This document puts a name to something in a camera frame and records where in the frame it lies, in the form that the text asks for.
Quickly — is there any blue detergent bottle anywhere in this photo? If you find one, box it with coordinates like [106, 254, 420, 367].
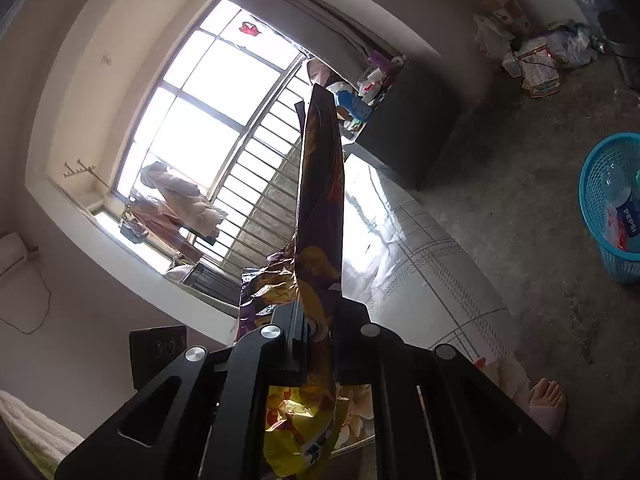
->
[334, 87, 373, 121]

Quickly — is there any white plastic bag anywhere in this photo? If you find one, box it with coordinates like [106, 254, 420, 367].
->
[472, 14, 516, 61]

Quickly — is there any hanging beige jacket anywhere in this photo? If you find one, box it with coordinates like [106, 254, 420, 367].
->
[140, 161, 228, 241]

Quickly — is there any large window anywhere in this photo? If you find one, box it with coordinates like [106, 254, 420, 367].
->
[112, 0, 311, 201]

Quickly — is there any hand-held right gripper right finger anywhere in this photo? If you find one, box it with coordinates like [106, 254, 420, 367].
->
[312, 84, 583, 480]

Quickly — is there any dark grey cabinet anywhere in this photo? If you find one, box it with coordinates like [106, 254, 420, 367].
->
[345, 57, 476, 191]

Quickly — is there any clear plastic soda bottle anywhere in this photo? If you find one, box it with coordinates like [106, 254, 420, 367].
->
[602, 180, 640, 251]

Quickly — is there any hanging brown garment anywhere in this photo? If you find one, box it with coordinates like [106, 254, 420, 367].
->
[121, 195, 201, 262]

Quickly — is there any red white packet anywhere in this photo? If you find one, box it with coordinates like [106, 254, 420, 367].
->
[602, 204, 627, 250]

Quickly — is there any white green towel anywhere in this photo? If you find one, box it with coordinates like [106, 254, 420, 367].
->
[0, 389, 85, 478]

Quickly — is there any white air conditioner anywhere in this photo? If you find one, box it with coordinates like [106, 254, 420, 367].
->
[0, 232, 28, 275]

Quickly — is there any pink slipper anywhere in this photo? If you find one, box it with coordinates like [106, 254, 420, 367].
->
[527, 405, 567, 439]

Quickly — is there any blue plastic mesh basket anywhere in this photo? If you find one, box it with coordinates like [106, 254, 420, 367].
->
[579, 132, 640, 285]

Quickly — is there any black folded rack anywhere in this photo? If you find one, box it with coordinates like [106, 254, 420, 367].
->
[182, 260, 242, 311]

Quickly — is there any metal balcony railing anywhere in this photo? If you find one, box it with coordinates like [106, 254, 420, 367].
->
[192, 67, 313, 281]

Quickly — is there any pile of paper packets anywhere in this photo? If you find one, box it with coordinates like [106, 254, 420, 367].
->
[502, 20, 608, 98]

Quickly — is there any black rice cooker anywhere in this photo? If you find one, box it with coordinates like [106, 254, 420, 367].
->
[597, 10, 640, 91]

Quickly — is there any person's foot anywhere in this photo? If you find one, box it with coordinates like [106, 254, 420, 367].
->
[529, 379, 567, 418]

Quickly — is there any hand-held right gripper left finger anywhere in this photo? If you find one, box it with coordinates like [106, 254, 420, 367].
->
[54, 101, 311, 480]

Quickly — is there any purple yellow snack bag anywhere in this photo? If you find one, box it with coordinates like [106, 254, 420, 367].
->
[235, 87, 351, 478]

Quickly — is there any metal wall hook rack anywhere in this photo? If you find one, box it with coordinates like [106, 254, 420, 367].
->
[62, 159, 108, 188]

